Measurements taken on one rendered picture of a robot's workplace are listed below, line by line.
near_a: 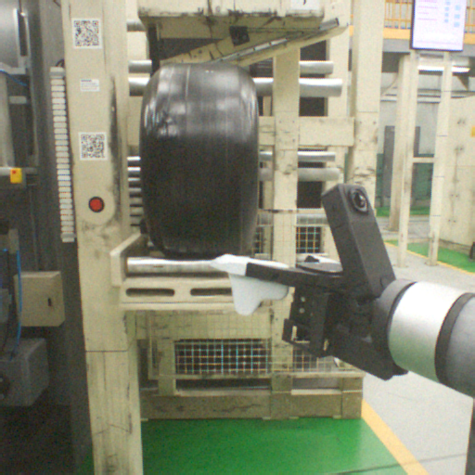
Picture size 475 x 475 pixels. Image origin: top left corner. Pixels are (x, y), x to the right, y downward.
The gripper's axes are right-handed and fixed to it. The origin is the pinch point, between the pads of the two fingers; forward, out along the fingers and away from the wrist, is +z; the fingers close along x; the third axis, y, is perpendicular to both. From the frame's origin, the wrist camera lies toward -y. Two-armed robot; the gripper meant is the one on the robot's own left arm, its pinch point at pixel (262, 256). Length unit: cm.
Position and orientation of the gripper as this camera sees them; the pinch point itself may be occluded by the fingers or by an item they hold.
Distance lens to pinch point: 50.9
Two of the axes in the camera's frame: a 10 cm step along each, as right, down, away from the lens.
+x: 8.0, 0.3, 6.1
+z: -6.0, -1.4, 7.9
